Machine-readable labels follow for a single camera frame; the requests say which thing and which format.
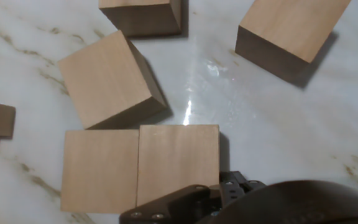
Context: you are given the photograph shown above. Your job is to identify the large wooden cube block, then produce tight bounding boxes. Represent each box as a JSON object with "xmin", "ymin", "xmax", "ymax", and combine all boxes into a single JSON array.
[
  {"xmin": 234, "ymin": 0, "xmax": 352, "ymax": 85},
  {"xmin": 60, "ymin": 129, "xmax": 140, "ymax": 215},
  {"xmin": 98, "ymin": 0, "xmax": 183, "ymax": 38},
  {"xmin": 136, "ymin": 124, "xmax": 221, "ymax": 208},
  {"xmin": 57, "ymin": 30, "xmax": 169, "ymax": 131}
]

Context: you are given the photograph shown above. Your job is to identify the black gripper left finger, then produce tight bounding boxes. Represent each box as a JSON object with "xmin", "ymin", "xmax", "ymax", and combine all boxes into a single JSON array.
[{"xmin": 119, "ymin": 170, "xmax": 247, "ymax": 224}]

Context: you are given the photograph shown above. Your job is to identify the marble pattern table mat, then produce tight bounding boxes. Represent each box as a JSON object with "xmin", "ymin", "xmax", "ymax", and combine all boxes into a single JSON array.
[{"xmin": 0, "ymin": 0, "xmax": 358, "ymax": 224}]

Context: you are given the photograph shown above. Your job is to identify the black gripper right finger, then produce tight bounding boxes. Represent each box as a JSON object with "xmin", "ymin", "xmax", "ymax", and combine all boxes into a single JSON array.
[{"xmin": 242, "ymin": 181, "xmax": 267, "ymax": 194}]

